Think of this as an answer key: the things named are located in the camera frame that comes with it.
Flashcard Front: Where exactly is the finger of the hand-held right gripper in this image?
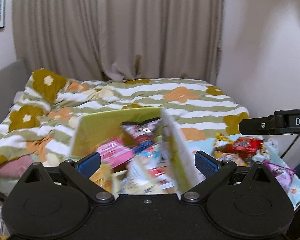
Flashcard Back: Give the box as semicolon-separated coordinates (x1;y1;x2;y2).
239;116;275;135

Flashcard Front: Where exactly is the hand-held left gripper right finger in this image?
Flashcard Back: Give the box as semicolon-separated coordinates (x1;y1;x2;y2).
180;151;277;204

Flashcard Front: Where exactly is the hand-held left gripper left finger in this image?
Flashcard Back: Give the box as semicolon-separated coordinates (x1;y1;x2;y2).
20;152;115;203

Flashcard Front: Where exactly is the orange snack packet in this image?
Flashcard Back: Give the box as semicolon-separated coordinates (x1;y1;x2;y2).
90;164;113;193

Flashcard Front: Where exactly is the pink striped snack packet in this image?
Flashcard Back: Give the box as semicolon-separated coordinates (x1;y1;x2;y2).
95;137;135;168

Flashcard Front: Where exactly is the green cardboard box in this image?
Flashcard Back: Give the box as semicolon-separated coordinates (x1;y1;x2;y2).
70;106;208;196

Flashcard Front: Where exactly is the white red teal packet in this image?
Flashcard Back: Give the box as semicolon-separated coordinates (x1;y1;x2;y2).
125;145;176;195

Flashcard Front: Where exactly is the dark brown snack packet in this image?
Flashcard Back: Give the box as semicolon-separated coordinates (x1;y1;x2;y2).
121;119;163;146

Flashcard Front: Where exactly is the red snack packet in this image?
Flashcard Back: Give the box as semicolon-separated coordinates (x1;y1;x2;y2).
226;137;263;160

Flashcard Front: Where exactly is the white plastic bag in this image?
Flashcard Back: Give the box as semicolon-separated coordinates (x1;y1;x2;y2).
261;139;281;161

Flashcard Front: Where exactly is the yellow smiley snack packet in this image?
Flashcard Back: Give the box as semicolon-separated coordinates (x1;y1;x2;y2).
214;132;232;152

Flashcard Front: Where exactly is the small purple snack packet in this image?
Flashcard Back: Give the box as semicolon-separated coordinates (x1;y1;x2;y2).
264;161;297;192

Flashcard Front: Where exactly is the blue daisy tablecloth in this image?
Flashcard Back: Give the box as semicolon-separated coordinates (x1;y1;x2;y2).
185;136;300;211

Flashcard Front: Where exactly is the pink pillow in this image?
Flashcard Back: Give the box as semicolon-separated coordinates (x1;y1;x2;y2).
0;155;38;181

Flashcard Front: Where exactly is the floral striped blanket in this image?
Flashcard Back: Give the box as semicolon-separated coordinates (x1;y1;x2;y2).
0;69;251;191

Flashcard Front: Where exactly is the grey headboard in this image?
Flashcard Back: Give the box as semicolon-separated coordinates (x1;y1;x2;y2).
0;59;28;127

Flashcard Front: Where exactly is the beige curtain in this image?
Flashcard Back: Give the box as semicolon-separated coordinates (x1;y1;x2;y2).
12;0;225;83

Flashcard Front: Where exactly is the black cable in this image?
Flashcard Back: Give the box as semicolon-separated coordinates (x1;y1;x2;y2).
281;134;300;156

